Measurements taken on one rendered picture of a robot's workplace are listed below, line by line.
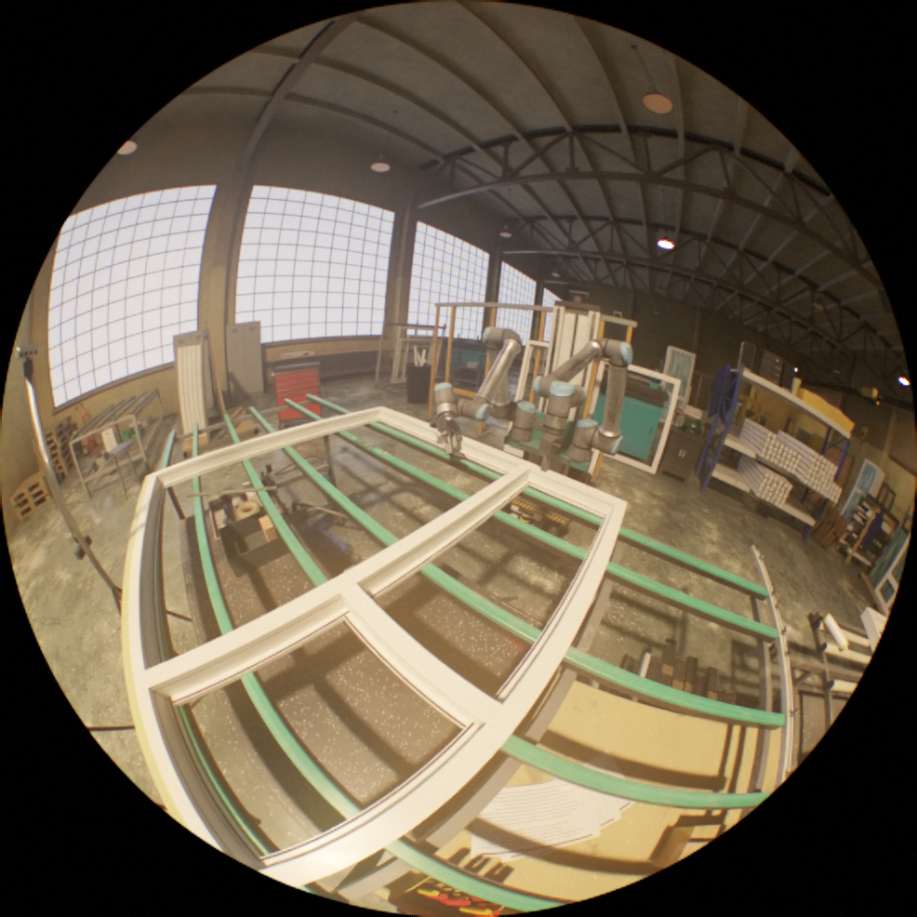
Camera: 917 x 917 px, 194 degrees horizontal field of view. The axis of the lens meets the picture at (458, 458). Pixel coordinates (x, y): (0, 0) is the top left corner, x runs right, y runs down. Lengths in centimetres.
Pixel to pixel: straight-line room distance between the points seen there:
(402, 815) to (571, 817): 47
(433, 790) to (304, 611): 40
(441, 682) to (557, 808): 51
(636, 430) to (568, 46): 805
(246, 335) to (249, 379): 115
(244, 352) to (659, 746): 817
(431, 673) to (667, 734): 76
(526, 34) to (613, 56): 165
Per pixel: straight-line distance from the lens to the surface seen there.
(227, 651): 62
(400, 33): 794
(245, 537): 140
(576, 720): 87
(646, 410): 456
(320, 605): 60
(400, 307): 995
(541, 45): 786
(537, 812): 82
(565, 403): 100
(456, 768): 48
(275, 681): 95
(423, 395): 552
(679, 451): 446
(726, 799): 86
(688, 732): 108
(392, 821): 49
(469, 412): 131
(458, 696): 49
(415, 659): 51
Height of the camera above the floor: 141
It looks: 26 degrees down
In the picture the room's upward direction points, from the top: 6 degrees clockwise
